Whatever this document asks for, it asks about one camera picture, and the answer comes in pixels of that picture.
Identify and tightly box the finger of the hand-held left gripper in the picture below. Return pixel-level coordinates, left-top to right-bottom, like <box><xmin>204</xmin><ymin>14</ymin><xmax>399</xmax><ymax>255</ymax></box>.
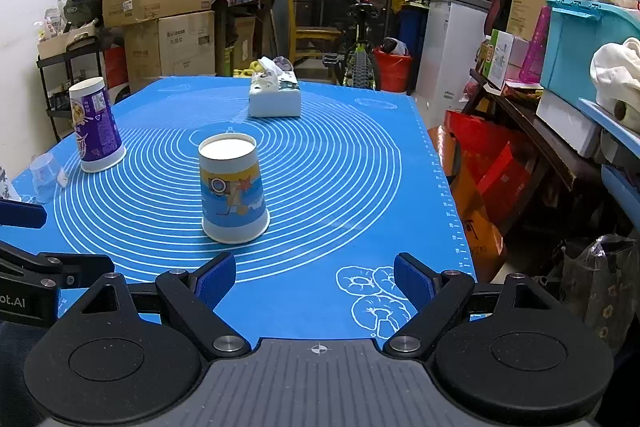
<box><xmin>0</xmin><ymin>241</ymin><xmax>116</xmax><ymax>292</ymax></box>
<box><xmin>0</xmin><ymin>199</ymin><xmax>48</xmax><ymax>230</ymax></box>

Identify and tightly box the plain brown cardboard box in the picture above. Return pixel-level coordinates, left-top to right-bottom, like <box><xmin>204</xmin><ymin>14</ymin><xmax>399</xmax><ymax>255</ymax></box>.
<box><xmin>123</xmin><ymin>10</ymin><xmax>216</xmax><ymax>94</ymax></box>

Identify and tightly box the black bicycle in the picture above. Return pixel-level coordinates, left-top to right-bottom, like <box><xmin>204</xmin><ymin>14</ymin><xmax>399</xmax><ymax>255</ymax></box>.
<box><xmin>292</xmin><ymin>0</ymin><xmax>402</xmax><ymax>92</ymax></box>

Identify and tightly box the pink box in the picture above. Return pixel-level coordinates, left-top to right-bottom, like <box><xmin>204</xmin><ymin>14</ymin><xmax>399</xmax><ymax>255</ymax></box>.
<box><xmin>519</xmin><ymin>6</ymin><xmax>552</xmax><ymax>84</ymax></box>

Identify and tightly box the blue silicone baking mat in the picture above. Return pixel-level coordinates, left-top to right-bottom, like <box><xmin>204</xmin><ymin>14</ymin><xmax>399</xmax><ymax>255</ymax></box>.
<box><xmin>0</xmin><ymin>76</ymin><xmax>478</xmax><ymax>342</ymax></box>

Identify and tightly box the white and green box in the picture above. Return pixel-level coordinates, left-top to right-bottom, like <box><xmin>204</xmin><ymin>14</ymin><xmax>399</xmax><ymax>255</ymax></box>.
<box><xmin>487</xmin><ymin>29</ymin><xmax>529</xmax><ymax>90</ymax></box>

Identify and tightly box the flat white box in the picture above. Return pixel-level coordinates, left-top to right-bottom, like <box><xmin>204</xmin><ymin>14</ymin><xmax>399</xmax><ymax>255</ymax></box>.
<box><xmin>535</xmin><ymin>89</ymin><xmax>602</xmax><ymax>158</ymax></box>

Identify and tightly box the red plastic bucket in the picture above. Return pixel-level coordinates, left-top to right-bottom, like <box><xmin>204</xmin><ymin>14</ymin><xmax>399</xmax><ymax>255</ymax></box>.
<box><xmin>372</xmin><ymin>46</ymin><xmax>414</xmax><ymax>94</ymax></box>

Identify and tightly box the white chest freezer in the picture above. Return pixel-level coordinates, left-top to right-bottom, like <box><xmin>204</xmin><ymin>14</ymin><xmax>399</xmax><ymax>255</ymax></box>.
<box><xmin>415</xmin><ymin>0</ymin><xmax>492</xmax><ymax>112</ymax></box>

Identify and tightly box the black bag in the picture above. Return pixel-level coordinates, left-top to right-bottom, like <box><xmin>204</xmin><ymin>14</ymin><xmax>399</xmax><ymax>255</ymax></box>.
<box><xmin>63</xmin><ymin>0</ymin><xmax>104</xmax><ymax>28</ymax></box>

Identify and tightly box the dark transparent plastic bag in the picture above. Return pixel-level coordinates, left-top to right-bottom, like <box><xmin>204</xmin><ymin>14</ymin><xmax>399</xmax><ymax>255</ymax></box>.
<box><xmin>559</xmin><ymin>234</ymin><xmax>639</xmax><ymax>354</ymax></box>

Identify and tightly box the turquoise plastic storage bin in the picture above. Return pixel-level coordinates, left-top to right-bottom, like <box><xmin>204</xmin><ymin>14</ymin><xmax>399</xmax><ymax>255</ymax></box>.
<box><xmin>539</xmin><ymin>0</ymin><xmax>640</xmax><ymax>108</ymax></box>

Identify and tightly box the clear plastic cup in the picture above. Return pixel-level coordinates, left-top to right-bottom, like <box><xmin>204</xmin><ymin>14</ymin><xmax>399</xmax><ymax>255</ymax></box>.
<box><xmin>29</xmin><ymin>152</ymin><xmax>69</xmax><ymax>204</ymax></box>

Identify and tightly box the white tissue pack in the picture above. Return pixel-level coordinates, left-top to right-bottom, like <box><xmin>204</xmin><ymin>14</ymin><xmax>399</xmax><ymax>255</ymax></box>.
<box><xmin>248</xmin><ymin>56</ymin><xmax>303</xmax><ymax>118</ymax></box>

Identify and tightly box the cream white cloth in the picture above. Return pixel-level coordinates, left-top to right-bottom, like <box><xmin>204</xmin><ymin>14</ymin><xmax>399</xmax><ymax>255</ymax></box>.
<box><xmin>589</xmin><ymin>37</ymin><xmax>640</xmax><ymax>134</ymax></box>

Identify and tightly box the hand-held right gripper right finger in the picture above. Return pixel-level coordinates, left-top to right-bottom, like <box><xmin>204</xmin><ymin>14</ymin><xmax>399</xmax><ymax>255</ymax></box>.
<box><xmin>384</xmin><ymin>253</ymin><xmax>568</xmax><ymax>356</ymax></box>

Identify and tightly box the yellow toy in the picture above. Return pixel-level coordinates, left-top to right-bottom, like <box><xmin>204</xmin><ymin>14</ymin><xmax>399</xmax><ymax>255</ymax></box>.
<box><xmin>232</xmin><ymin>60</ymin><xmax>262</xmax><ymax>79</ymax></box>

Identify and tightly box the wooden chair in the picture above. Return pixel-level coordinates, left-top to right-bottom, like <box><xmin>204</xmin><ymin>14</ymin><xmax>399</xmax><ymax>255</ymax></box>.
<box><xmin>284</xmin><ymin>0</ymin><xmax>344</xmax><ymax>68</ymax></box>

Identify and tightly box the blue cartoon paper cup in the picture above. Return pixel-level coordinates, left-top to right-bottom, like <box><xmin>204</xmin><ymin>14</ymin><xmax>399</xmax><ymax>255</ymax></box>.
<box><xmin>198</xmin><ymin>133</ymin><xmax>271</xmax><ymax>244</ymax></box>

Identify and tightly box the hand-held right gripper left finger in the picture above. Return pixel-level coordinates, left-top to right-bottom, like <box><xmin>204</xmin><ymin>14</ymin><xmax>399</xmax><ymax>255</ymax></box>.
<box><xmin>65</xmin><ymin>252</ymin><xmax>251</xmax><ymax>359</ymax></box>

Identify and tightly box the black metal shelf rack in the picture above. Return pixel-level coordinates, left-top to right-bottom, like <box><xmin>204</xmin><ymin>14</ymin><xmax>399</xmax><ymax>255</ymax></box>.
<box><xmin>36</xmin><ymin>35</ymin><xmax>109</xmax><ymax>144</ymax></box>

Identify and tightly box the orange paper bag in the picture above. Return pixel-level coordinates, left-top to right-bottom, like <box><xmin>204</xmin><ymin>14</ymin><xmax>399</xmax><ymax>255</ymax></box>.
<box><xmin>429</xmin><ymin>126</ymin><xmax>507</xmax><ymax>284</ymax></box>

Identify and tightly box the dark wooden side table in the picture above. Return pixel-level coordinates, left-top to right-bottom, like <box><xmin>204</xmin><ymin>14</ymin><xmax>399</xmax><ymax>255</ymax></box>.
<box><xmin>462</xmin><ymin>69</ymin><xmax>617</xmax><ymax>233</ymax></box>

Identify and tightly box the dark cluttered table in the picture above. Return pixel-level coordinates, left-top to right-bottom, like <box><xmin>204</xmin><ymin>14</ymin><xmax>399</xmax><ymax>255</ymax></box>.
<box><xmin>212</xmin><ymin>0</ymin><xmax>277</xmax><ymax>78</ymax></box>

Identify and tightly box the purple printed paper cup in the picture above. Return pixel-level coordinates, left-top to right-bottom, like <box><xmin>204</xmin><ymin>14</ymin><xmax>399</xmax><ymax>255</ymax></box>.
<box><xmin>68</xmin><ymin>77</ymin><xmax>127</xmax><ymax>174</ymax></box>

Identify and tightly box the red paper bag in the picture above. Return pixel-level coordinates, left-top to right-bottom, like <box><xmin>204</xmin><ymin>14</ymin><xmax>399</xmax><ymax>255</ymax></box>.
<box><xmin>442</xmin><ymin>109</ymin><xmax>532</xmax><ymax>229</ymax></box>

